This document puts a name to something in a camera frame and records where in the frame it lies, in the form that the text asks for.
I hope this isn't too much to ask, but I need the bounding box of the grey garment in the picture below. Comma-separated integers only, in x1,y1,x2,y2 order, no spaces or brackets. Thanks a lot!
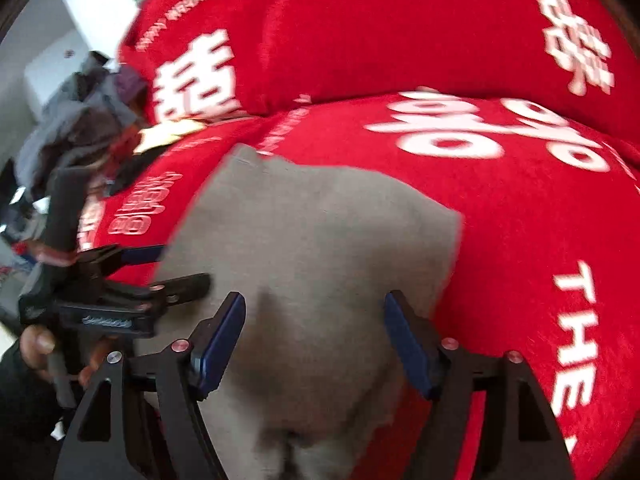
140,145,461,479

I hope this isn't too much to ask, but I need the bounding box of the pile of unfolded clothes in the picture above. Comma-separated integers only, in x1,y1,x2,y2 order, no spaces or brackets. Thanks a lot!
14,51,148,200

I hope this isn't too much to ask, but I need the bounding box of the person's left hand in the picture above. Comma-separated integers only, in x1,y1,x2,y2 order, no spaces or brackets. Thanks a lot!
18,324,120,388

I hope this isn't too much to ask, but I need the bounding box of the red bedspread with white print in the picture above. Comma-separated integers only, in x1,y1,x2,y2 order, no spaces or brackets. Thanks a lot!
79,89,639,479

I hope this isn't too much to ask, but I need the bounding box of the red pillow with white characters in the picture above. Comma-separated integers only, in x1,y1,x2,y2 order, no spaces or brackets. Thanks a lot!
118,0,639,142

